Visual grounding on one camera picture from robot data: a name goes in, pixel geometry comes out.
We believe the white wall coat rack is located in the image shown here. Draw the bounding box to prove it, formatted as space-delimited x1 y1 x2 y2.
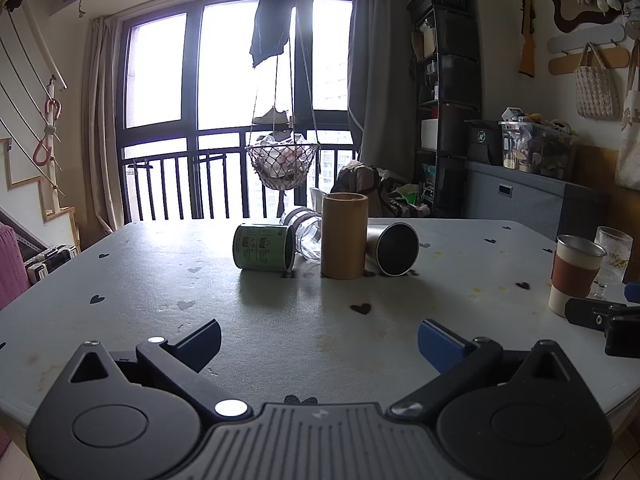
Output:
546 23 626 55

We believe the black framed window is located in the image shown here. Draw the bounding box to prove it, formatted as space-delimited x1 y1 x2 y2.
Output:
116 0 362 233

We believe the clear plastic storage box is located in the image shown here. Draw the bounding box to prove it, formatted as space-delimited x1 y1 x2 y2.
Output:
498 119 577 180

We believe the hanging wire basket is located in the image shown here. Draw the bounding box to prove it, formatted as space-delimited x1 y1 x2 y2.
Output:
244 141 321 191

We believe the wooden staircase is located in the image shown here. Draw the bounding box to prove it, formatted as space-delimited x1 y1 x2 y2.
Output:
0 135 81 257

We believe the black tool case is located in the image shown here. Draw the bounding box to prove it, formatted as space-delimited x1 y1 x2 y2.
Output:
23 243 81 281

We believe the white tote bag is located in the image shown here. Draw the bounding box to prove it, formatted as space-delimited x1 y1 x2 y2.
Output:
613 37 640 191

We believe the stainless steel cup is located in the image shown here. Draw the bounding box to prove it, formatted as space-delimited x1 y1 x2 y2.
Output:
366 222 420 277

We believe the cream woven handbag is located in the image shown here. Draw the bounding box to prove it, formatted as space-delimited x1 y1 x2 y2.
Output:
573 42 621 121

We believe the grey curtain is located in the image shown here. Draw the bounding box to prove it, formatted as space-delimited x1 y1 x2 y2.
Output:
347 0 419 182

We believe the brown sleeved paper cup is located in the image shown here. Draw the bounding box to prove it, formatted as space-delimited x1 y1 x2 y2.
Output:
548 234 607 317

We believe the ribbed clear glass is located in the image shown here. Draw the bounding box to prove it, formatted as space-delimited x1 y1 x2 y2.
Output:
594 226 634 286

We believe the black balcony railing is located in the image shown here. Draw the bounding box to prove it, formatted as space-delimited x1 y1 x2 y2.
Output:
122 144 359 224

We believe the pile of clothes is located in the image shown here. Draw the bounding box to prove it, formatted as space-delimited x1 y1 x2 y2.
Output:
330 159 432 219

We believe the pink cloth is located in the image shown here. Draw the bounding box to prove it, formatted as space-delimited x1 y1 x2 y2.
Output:
0 223 32 312

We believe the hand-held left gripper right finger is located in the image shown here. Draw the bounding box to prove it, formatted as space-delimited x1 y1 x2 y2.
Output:
389 318 577 419

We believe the wooden wall coat rack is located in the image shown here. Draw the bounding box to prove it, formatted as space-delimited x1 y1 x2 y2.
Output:
548 45 630 77

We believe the brown bamboo cup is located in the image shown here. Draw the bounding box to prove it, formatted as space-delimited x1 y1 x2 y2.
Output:
321 193 370 280

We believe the grey cabinet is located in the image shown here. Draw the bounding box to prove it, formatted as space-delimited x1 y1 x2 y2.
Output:
462 160 609 257

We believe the pink hook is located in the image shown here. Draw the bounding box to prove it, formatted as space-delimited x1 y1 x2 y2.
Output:
33 98 64 166

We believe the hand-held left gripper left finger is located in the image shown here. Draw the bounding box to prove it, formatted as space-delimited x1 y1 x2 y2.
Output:
66 318 254 420

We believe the dark hanging garment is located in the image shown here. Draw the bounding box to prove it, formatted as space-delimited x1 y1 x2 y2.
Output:
248 0 300 69

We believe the black shelving unit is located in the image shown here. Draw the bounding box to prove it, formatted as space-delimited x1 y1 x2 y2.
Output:
406 0 484 219

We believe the clear glass cup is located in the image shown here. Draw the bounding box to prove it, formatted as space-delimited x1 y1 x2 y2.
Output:
279 207 324 262

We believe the green tin can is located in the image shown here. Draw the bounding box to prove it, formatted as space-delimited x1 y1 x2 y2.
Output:
233 223 297 272

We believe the toy rifle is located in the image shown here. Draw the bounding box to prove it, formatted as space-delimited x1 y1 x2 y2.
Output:
518 0 537 79

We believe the white pipe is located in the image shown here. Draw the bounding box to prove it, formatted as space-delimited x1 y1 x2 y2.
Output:
22 0 68 90

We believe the beige curtain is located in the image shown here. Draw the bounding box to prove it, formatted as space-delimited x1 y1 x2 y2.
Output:
80 16 127 250

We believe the white box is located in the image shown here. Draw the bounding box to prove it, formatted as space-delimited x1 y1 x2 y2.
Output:
420 118 441 151

